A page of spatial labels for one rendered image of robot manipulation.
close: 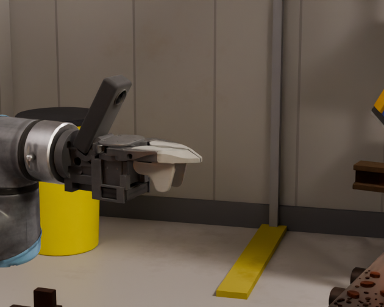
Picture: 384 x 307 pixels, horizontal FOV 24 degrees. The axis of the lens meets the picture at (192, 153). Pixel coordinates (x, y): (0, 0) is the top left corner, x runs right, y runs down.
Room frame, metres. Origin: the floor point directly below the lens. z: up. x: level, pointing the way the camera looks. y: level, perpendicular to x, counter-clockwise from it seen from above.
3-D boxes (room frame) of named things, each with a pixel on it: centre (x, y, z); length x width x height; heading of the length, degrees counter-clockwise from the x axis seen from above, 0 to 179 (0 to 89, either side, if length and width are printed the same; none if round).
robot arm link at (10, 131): (1.29, 0.27, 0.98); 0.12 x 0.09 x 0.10; 62
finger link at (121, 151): (1.17, 0.08, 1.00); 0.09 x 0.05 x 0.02; 62
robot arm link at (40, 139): (1.25, 0.20, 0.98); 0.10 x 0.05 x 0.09; 152
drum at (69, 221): (3.84, 0.58, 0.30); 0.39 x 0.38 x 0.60; 165
